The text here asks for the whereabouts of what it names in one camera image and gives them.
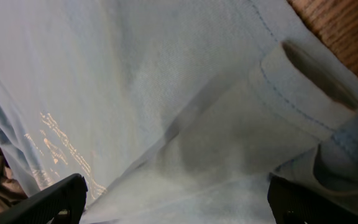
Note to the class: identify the light blue printed t-shirt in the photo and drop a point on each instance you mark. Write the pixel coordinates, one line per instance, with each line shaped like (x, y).
(175, 111)

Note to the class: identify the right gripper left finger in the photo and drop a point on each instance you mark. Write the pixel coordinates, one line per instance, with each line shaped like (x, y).
(63, 202)

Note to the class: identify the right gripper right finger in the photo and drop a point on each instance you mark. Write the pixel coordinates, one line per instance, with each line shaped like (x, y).
(294, 204)

